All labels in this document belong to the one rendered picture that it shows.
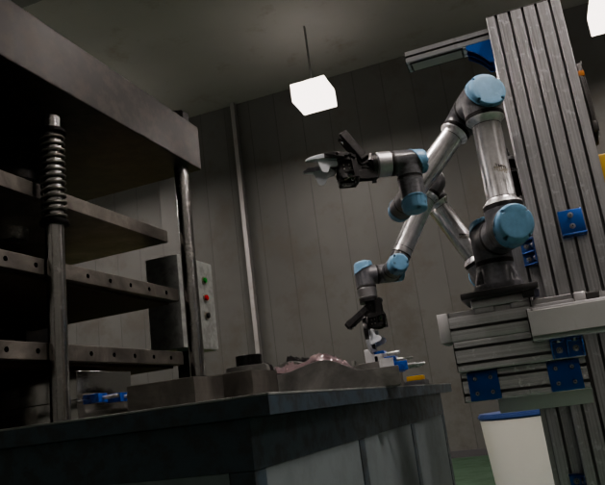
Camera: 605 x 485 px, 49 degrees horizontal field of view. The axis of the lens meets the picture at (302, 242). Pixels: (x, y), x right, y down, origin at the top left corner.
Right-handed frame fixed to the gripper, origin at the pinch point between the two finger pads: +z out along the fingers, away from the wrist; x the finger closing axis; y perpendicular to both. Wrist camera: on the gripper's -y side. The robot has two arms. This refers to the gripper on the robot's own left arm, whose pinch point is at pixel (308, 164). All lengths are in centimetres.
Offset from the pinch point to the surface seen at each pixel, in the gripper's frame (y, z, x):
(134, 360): 38, 61, 60
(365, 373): 59, -10, 19
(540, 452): 82, -143, 215
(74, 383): 49, 75, 34
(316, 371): 57, 4, 21
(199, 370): 38, 40, 87
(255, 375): 62, 23, -12
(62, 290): 24, 75, 20
